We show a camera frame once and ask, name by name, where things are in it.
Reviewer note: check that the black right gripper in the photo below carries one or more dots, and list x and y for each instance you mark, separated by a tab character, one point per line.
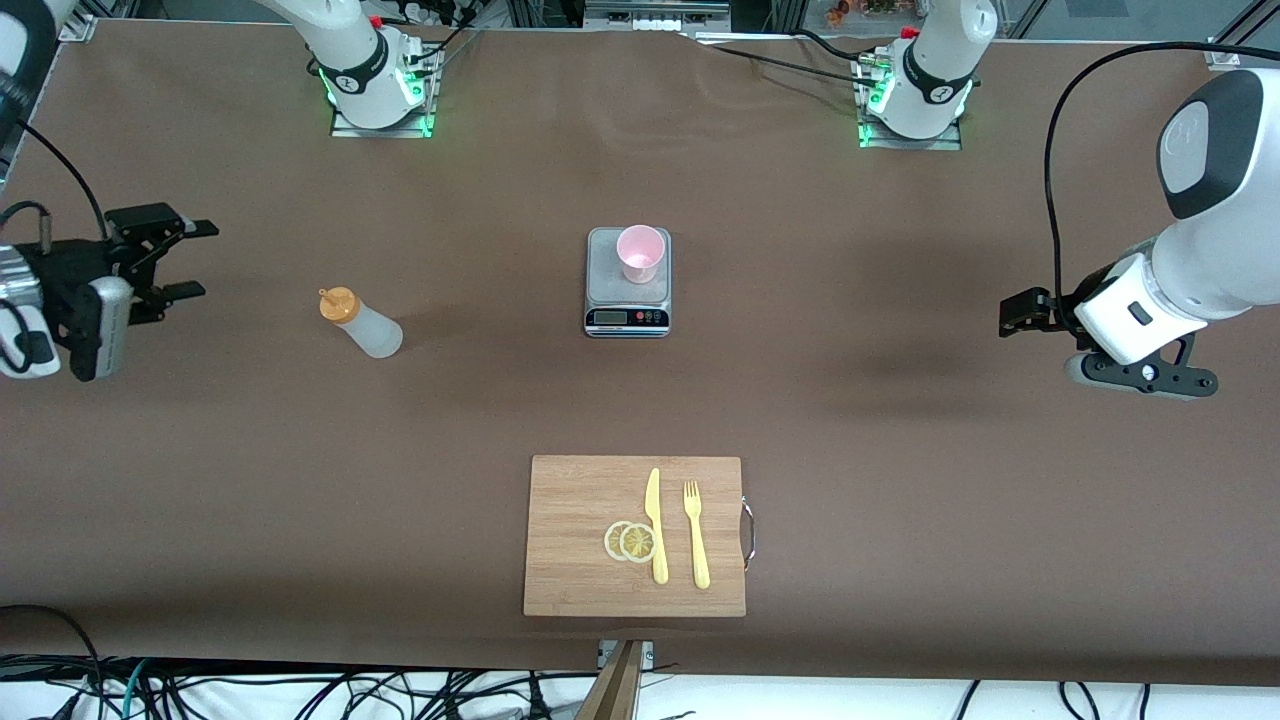
68	268

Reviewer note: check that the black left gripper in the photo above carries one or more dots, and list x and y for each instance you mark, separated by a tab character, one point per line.
1058	311

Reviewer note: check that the squeeze bottle with orange cap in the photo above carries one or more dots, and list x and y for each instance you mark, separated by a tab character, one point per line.
372	335

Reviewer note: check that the pink plastic cup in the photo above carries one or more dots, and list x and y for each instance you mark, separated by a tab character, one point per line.
640	250

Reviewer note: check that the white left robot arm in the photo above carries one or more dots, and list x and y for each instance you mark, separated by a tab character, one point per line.
1220	250

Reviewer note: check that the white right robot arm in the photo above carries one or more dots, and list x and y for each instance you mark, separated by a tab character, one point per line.
350	60

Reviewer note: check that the brown table cover sheet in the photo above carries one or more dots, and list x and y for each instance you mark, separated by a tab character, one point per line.
200	450

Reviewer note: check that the yellow plastic fork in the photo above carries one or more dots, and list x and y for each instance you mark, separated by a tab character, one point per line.
697	550

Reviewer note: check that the yellow plastic knife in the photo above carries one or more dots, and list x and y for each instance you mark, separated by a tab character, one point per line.
653	500

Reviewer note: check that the silver digital kitchen scale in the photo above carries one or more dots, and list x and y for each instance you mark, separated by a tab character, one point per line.
603	288

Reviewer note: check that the lemon slice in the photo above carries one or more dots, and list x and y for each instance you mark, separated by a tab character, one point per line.
611	541
637	543

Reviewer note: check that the white power strip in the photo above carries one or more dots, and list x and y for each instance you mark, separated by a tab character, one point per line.
655	23

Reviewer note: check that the wooden cutting board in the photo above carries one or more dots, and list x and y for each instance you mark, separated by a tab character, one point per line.
570	540

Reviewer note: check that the aluminium frame corner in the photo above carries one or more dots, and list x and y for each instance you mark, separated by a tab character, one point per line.
1218	55
80	28

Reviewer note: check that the metal corner bracket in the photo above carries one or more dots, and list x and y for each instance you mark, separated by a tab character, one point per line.
647	655

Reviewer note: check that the wooden post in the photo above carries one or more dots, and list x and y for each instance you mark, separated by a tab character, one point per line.
612	695

